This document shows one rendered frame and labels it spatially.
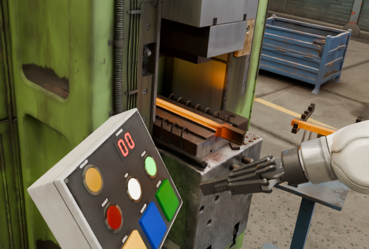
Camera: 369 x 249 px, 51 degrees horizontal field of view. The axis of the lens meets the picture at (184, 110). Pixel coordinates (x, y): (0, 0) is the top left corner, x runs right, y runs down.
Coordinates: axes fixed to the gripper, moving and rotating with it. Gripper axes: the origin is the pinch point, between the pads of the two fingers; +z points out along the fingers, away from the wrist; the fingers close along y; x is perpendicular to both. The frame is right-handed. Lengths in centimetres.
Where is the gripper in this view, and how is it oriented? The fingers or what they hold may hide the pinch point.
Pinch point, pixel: (216, 185)
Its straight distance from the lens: 91.0
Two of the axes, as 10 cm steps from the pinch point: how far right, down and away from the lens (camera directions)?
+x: -4.0, -8.9, -2.4
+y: 2.7, -3.6, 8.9
